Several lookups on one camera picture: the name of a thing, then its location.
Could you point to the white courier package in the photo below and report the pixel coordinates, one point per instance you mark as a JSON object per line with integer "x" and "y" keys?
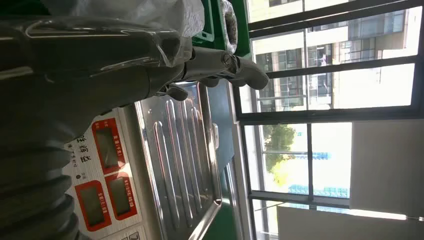
{"x": 132, "y": 10}

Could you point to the dark framed window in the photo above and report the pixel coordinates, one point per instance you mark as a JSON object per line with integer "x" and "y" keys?
{"x": 331, "y": 114}

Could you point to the white electronic scale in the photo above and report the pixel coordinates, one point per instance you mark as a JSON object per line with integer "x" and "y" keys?
{"x": 99, "y": 185}

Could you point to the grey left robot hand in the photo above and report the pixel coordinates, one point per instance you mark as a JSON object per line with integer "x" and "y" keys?
{"x": 86, "y": 82}

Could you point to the green conveyor belt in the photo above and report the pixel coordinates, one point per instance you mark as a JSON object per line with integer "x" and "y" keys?
{"x": 220, "y": 218}

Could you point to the steel scale tray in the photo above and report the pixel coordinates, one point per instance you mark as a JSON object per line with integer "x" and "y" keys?
{"x": 185, "y": 172}

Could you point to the green crate with wrapped coils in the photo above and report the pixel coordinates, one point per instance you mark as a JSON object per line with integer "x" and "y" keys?
{"x": 243, "y": 33}

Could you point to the small white plastic device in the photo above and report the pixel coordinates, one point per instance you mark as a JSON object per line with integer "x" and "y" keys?
{"x": 215, "y": 136}

